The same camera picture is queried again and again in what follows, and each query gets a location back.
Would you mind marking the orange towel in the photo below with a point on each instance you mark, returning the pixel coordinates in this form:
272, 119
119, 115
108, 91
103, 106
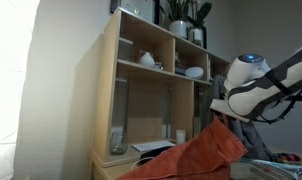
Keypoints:
197, 156

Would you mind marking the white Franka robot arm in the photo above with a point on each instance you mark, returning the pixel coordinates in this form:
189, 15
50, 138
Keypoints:
257, 86

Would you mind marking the wooden shelf unit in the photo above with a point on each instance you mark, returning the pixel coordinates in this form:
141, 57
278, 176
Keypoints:
147, 100

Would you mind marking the white ceramic teapot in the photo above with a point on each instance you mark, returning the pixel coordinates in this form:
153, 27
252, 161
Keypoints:
146, 60

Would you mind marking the stacked books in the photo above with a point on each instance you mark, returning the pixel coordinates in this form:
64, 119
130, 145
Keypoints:
179, 69

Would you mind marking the small white boxes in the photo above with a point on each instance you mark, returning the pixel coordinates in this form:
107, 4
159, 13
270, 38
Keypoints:
166, 131

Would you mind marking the white bowl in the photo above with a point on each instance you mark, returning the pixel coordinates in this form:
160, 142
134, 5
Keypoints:
194, 72

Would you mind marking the white keyboard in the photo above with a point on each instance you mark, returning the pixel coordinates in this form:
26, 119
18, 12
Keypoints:
152, 145

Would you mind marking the clear glass jar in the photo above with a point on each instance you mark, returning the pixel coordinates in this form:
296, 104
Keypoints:
118, 142

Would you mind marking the black bag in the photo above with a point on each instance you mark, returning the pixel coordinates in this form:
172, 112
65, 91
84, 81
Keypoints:
154, 154

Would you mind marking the potted plant in white pot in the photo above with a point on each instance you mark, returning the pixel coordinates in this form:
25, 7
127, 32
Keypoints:
178, 20

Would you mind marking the potted plant in grey pot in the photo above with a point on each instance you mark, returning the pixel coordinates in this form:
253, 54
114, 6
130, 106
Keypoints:
197, 26

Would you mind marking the tennis racket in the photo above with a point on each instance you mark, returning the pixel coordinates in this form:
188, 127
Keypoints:
277, 168

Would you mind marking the small colourful objects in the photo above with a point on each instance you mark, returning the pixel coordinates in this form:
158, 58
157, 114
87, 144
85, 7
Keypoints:
287, 157

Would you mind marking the framed picture with black frame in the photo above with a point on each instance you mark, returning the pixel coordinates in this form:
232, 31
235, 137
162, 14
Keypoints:
137, 8

